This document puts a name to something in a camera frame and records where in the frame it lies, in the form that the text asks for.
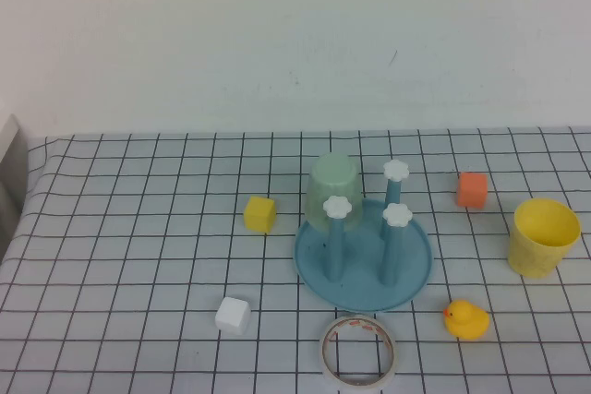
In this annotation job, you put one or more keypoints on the yellow plastic cup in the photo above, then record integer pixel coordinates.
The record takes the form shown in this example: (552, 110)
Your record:
(531, 255)

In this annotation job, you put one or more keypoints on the green plastic cup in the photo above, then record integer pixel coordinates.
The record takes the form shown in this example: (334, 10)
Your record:
(330, 182)

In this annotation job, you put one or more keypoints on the blue cup stand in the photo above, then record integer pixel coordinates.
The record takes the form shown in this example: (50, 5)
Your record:
(360, 283)

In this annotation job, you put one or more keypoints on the yellow cube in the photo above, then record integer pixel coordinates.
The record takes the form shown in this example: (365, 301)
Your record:
(258, 216)

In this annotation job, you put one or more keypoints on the white cube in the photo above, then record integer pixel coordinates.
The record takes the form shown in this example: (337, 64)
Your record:
(232, 316)

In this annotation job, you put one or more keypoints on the white black-grid tablecloth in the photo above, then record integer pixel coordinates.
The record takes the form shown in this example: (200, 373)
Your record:
(138, 251)

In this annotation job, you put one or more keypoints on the orange cube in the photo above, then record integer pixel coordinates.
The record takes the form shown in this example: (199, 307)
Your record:
(472, 191)

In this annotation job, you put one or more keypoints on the white tape roll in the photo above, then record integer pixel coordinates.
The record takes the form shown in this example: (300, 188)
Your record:
(325, 357)

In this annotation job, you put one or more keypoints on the yellow rubber duck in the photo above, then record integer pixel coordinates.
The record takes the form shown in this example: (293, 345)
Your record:
(468, 322)

